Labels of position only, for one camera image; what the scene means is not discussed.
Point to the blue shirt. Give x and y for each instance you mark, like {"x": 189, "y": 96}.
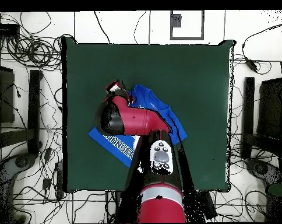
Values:
{"x": 145, "y": 98}

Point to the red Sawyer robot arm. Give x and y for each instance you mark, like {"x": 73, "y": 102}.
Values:
{"x": 136, "y": 119}

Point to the flat black box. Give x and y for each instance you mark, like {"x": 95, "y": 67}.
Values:
{"x": 4, "y": 29}

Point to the dark green table cloth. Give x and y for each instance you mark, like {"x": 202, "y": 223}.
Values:
{"x": 190, "y": 70}

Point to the black power strip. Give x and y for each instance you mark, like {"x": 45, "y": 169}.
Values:
{"x": 209, "y": 205}
{"x": 59, "y": 179}

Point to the black equipment box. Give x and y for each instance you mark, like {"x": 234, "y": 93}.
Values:
{"x": 4, "y": 98}
{"x": 270, "y": 109}

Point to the black power adapter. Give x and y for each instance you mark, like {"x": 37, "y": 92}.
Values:
{"x": 251, "y": 64}

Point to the grey square floor frame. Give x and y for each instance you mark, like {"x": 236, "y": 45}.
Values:
{"x": 187, "y": 38}

